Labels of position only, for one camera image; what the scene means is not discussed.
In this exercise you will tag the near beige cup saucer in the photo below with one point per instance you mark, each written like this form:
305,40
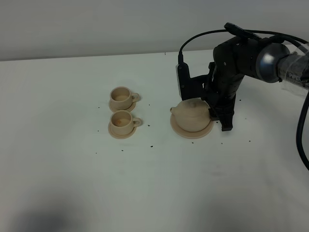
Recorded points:
121,132

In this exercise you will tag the far beige teacup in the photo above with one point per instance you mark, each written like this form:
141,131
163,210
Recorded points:
123,96

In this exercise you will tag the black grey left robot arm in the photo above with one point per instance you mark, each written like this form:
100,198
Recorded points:
264,59

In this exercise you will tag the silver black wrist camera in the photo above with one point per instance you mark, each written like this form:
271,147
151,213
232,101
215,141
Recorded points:
189,88

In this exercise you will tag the near beige teacup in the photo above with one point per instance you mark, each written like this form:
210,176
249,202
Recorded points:
122,118

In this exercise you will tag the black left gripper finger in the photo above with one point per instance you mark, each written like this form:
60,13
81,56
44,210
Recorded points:
211,100
225,111

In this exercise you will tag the far beige cup saucer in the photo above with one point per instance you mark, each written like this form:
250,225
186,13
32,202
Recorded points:
113,107

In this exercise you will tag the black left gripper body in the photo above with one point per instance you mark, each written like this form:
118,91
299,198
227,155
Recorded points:
233,60

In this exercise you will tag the beige teacup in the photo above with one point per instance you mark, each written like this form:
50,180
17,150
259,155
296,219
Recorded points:
123,96
122,118

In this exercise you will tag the beige ceramic teapot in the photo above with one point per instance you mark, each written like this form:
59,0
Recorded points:
191,115

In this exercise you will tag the beige cup saucer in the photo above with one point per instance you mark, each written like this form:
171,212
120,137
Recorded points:
113,107
121,132

